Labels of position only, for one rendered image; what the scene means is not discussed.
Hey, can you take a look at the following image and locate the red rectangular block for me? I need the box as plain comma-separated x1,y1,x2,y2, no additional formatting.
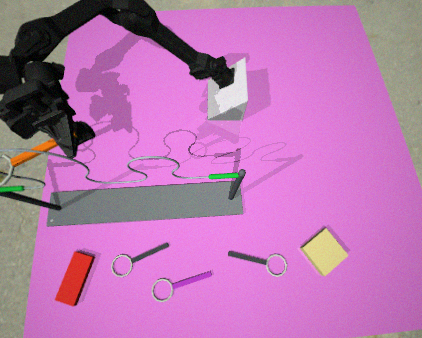
54,252,96,306

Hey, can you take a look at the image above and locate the grey ring with dark grey handle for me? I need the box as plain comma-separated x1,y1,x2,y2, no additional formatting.
111,243,169,278
228,252,287,277

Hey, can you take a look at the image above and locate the grey ring with purple handle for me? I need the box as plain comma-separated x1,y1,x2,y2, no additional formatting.
152,271,212,302

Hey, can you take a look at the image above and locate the orange long bar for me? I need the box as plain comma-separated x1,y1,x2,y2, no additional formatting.
0,139,58,186

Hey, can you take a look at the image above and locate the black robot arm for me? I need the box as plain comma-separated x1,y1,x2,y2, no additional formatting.
0,0,235,140

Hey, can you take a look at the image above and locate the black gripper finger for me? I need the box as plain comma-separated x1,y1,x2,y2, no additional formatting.
70,121,84,158
32,110,75,157

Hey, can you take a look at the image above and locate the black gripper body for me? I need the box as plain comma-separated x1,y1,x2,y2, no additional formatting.
2,78,96,145

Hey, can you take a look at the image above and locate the pale yellow square block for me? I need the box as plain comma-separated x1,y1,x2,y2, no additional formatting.
300,228,349,276

